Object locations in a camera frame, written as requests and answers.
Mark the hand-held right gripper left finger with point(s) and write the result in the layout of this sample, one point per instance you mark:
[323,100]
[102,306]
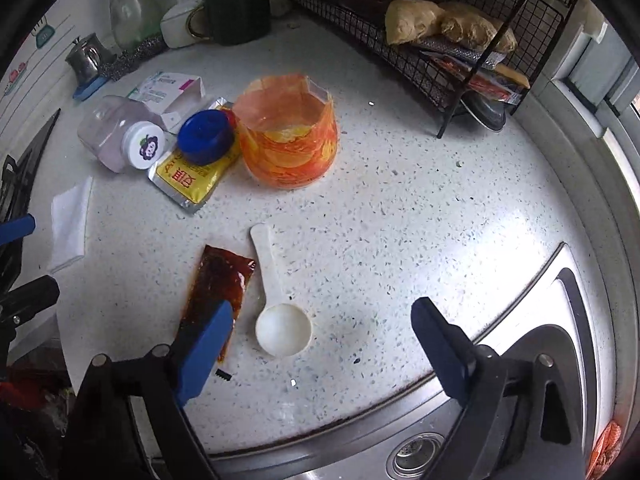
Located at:
[207,355]

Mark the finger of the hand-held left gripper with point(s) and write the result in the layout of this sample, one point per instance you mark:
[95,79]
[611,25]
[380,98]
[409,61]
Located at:
[15,230]
[27,295]

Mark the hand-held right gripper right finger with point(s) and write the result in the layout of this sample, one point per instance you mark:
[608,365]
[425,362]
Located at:
[442,355]

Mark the red chili sauce packet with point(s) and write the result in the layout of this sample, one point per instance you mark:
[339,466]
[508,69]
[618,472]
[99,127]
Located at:
[220,280]

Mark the orange plastic cup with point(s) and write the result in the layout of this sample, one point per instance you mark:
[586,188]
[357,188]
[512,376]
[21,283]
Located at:
[287,150]

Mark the small black plastic piece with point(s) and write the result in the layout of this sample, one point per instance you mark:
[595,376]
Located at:
[223,374]

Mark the white folded napkin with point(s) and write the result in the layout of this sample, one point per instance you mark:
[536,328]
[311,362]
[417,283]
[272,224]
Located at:
[70,225]

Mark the steel sink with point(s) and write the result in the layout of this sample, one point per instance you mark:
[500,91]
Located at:
[500,395]

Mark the black glass gas stove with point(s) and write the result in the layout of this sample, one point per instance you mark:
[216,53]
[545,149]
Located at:
[20,160]

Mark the white plastic spoon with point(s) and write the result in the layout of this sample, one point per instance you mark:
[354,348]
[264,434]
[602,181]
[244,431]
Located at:
[280,330]

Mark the red bag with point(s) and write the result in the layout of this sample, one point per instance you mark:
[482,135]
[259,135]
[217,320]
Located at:
[20,388]

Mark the clear plastic bottle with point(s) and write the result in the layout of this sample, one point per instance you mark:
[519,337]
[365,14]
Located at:
[117,132]

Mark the blue saucer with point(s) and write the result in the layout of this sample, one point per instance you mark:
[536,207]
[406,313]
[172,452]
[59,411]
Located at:
[90,88]

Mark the yellow seasoning packet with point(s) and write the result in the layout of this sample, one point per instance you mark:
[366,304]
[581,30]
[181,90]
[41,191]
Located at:
[192,180]

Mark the steel teapot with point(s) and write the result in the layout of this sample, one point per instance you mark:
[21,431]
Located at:
[87,57]

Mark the orange patterned cloth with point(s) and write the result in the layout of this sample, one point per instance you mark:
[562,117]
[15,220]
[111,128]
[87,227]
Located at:
[605,452]

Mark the white cardboard box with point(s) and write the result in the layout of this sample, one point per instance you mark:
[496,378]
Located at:
[170,92]

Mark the blue round lid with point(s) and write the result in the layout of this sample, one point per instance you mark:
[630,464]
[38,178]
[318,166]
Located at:
[207,137]

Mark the steel wool scrubber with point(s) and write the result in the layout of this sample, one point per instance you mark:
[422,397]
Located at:
[137,55]

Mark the grey round lid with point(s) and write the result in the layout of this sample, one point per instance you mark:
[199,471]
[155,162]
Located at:
[485,112]

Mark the glass pitcher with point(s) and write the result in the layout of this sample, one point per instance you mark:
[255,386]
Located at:
[132,5]

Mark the white lidded pot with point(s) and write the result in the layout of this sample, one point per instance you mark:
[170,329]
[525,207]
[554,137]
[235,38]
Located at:
[180,25]

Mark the red seasoning packets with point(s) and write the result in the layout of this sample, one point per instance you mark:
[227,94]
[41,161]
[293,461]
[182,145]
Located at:
[480,77]

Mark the dark green mug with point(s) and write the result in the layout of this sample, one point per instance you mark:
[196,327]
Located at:
[237,17]

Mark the ginger root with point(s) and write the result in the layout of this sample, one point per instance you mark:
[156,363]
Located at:
[475,27]
[410,20]

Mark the window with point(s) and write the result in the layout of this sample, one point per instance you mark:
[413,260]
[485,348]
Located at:
[600,60]

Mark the cartoon kitchen wall sticker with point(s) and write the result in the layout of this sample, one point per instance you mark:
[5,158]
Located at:
[30,35]

